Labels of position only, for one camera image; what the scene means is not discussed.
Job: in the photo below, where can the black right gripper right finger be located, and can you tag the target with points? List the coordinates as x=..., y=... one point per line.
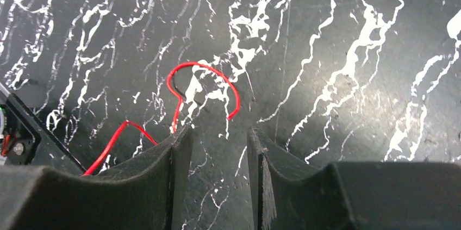
x=287, y=193

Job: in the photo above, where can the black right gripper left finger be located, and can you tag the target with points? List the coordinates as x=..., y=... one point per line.
x=144, y=192

